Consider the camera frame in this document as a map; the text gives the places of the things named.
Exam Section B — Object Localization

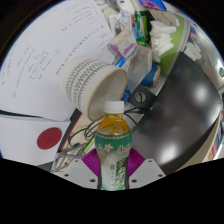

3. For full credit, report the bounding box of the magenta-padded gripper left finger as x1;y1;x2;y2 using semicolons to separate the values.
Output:
51;147;101;190

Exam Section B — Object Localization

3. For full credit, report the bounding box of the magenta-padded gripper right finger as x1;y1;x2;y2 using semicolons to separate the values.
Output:
125;147;167;190

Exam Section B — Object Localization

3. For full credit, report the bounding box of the green-labelled clear drink bottle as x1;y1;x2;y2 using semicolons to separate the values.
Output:
94;100;133;192

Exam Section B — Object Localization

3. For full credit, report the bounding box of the grey metal laptop stand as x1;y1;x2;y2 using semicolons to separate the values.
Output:
49;141;94;173

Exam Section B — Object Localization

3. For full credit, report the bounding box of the flat round red coaster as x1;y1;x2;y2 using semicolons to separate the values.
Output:
36;127;63;151

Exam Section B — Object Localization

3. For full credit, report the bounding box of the blank white paper sheet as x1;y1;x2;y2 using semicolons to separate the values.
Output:
0;114;73;167

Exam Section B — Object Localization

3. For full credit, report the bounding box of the small blue box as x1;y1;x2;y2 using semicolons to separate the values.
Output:
121;88;132;103

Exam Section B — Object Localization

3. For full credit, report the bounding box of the white patterned paper cup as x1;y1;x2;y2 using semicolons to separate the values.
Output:
59;58;129;122

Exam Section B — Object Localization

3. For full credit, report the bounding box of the clear plastic box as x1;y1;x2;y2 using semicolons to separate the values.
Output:
128;44;154;93

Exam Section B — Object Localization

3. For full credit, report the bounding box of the purple white plastic packet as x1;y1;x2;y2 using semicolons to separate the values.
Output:
108;29;138;59

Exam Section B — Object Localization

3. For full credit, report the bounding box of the stack of white tissues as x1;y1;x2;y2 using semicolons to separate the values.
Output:
148;20;178;56

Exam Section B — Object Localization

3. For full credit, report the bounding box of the handwritten white paper sheet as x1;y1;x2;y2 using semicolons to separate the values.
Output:
0;0;116;122

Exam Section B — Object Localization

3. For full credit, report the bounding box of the green packet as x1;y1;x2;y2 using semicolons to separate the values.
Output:
134;10;149;47

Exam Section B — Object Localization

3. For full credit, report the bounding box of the blue white tissue box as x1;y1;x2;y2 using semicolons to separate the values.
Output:
139;0;168;12

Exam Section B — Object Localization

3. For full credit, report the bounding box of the black cable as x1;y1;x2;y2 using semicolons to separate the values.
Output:
68;106;148;158

